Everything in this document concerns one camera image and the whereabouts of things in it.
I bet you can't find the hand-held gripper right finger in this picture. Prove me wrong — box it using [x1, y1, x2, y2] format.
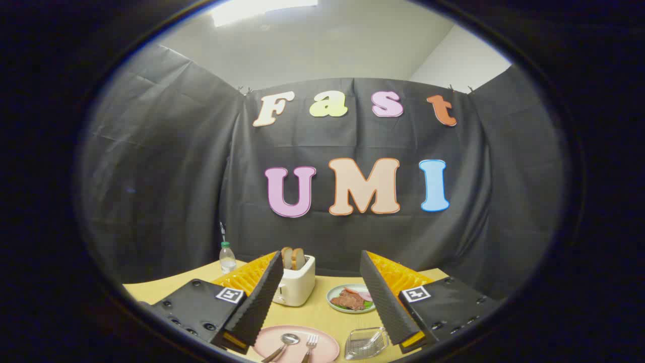
[359, 250, 504, 353]

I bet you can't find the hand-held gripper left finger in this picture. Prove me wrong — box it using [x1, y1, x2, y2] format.
[139, 251, 284, 355]

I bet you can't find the wooden handled metal spoon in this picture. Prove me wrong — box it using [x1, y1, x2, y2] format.
[261, 333, 300, 363]

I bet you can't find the wooden handled metal fork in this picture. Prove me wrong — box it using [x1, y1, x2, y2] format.
[301, 334, 319, 363]

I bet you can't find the brown steak piece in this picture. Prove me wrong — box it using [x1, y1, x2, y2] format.
[331, 289, 366, 311]

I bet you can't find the cream white toaster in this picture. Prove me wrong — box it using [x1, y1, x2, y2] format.
[272, 255, 316, 307]

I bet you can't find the clear plastic water bottle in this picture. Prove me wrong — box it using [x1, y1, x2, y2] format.
[219, 241, 237, 274]

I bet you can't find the pale green plate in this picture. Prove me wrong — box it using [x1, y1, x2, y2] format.
[327, 283, 376, 314]

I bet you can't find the pink round plate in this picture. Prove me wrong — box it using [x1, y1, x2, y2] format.
[252, 325, 341, 363]

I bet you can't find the metal wire cutlery basket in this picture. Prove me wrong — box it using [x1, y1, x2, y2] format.
[345, 327, 390, 360]

